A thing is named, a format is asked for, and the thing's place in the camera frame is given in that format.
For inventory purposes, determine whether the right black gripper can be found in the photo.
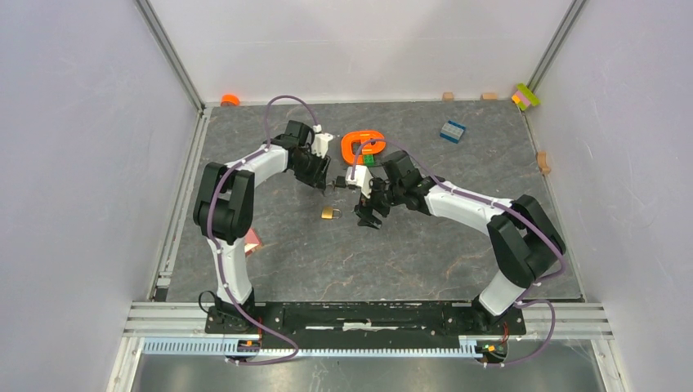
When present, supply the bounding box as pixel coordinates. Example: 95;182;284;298
354;173;404;230

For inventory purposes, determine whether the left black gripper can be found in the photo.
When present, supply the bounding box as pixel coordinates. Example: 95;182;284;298
291;148;332;191

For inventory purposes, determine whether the brass padlock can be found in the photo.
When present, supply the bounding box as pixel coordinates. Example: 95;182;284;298
320;206;342;220

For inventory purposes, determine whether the black key with cord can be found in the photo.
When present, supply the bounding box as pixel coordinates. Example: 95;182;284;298
325;176;347;192

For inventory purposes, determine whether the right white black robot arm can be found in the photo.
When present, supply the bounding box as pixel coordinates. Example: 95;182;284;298
346;150;566;333

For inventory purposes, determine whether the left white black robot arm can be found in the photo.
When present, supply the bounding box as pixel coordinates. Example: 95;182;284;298
193;120;333;333

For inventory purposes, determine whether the green toy brick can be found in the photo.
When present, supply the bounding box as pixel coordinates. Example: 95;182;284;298
363;154;375;167

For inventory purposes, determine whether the red wooden box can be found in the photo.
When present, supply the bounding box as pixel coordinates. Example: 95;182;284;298
244;228;262;256

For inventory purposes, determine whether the orange round cap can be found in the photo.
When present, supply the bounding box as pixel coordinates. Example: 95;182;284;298
220;94;240;106

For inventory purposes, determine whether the blue toy brick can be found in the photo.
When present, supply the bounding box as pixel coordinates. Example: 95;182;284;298
439;121;467;144

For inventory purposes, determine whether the curved wooden block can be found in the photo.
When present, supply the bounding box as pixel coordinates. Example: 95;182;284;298
536;151;552;176

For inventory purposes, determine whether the multicolour toy brick stack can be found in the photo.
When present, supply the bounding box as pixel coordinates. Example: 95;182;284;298
511;83;541;112

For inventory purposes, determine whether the light blue toothed strip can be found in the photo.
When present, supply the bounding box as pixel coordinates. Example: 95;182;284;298
141;338;477;359

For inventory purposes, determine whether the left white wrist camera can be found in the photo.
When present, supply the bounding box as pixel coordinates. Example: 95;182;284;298
311;124;334;158

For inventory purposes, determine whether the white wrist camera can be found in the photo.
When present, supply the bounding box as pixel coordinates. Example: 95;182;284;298
345;165;372;198
311;124;334;158

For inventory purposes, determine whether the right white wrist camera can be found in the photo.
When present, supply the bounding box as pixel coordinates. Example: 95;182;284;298
345;165;372;198

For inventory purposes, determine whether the dark flat base plate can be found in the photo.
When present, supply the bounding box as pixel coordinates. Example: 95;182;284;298
356;155;383;168

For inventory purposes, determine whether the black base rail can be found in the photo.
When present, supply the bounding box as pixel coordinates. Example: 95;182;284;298
201;301;526;350

